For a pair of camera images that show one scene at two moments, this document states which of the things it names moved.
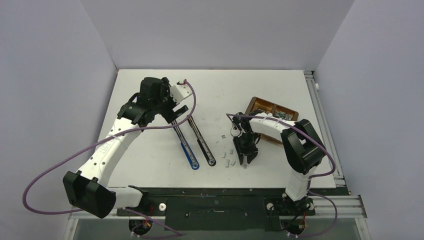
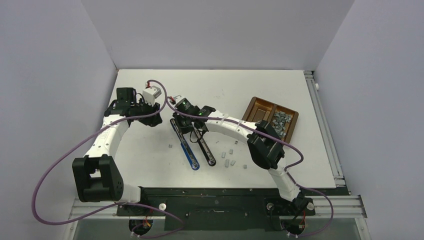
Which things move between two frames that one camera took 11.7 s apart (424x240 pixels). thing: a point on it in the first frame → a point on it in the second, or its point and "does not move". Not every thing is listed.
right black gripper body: [245, 143] → [183, 123]
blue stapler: [186, 149] does not move
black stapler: [202, 142] does not move
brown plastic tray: [257, 103] does not move
